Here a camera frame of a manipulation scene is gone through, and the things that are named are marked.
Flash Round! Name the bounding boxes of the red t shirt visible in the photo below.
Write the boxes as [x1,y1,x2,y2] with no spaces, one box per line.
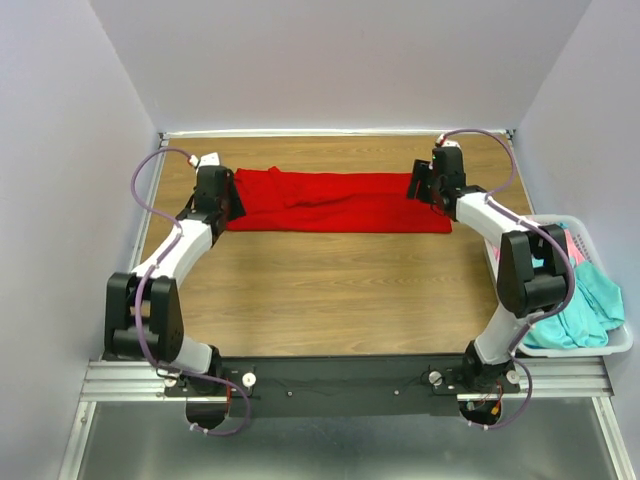
[228,166,452,234]

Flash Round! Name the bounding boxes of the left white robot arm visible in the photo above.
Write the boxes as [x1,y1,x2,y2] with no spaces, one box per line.
[104,166,245,395]

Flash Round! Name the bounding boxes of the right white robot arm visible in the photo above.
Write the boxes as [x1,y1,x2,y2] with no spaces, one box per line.
[407,141,575,392]

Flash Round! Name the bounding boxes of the pink t shirt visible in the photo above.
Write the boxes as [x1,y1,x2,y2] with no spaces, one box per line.
[489,221,586,268]

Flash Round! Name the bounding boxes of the turquoise t shirt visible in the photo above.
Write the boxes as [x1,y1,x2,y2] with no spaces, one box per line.
[522,260,626,350]

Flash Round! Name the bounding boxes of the white plastic laundry basket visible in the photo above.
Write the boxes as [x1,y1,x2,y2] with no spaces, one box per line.
[476,214,633,362]

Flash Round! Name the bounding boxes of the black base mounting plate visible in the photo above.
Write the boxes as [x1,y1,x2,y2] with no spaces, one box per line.
[164,354,520,418]

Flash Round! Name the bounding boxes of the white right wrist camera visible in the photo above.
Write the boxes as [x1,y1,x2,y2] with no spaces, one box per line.
[435,134,460,148]

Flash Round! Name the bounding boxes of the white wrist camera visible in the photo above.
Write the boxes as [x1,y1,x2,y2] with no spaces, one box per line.
[435,134,460,148]
[188,152,221,169]

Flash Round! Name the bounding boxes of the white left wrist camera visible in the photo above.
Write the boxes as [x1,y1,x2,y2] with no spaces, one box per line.
[188,152,221,169]

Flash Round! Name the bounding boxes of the aluminium frame rail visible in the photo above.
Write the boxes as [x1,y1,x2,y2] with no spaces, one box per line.
[80,357,613,402]

